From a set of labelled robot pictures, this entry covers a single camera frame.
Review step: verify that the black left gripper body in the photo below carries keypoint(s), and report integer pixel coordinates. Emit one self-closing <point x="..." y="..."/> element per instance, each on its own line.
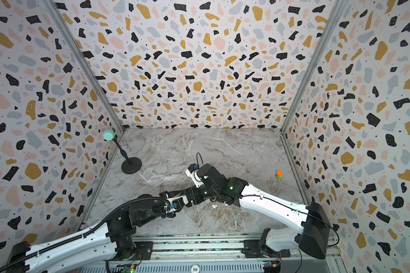
<point x="166" y="194"/>

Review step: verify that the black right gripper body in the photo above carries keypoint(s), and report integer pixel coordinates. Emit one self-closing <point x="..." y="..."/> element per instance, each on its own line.
<point x="195" y="194"/>

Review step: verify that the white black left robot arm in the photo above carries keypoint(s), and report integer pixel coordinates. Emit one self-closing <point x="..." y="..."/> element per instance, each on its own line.
<point x="106" y="240"/>

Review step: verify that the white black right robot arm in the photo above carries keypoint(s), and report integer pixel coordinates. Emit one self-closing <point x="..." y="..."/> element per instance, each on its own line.
<point x="309" y="226"/>

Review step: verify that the black stand with green ball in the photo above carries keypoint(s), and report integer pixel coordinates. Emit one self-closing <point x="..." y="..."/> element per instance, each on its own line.
<point x="130" y="165"/>

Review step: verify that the orange green small cube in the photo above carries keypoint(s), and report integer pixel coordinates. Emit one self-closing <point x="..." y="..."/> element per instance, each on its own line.
<point x="279" y="175"/>

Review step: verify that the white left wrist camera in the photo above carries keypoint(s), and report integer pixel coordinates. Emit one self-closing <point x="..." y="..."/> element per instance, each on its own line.
<point x="173" y="209"/>

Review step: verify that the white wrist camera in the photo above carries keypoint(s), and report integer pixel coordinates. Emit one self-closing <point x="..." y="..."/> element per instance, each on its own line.
<point x="192" y="173"/>
<point x="173" y="209"/>

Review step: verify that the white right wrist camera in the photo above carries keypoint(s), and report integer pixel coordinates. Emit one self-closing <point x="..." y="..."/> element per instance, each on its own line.
<point x="192" y="173"/>

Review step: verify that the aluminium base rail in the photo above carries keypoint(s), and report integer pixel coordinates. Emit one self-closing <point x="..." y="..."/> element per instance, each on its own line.
<point x="218" y="253"/>

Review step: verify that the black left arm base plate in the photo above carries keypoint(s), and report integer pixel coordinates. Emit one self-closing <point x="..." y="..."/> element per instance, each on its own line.
<point x="139" y="251"/>

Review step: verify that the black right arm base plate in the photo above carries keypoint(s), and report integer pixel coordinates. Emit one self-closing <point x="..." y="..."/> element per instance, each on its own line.
<point x="255" y="249"/>

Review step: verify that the aluminium corner frame post left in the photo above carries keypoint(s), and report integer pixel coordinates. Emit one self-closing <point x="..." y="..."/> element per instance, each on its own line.
<point x="65" y="32"/>

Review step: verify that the aluminium corner frame post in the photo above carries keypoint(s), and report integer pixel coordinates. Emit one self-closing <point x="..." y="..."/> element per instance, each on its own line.
<point x="335" y="16"/>
<point x="65" y="32"/>

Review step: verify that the aluminium corner frame post right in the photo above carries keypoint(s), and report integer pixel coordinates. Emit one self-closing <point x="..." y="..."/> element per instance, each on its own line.
<point x="335" y="16"/>

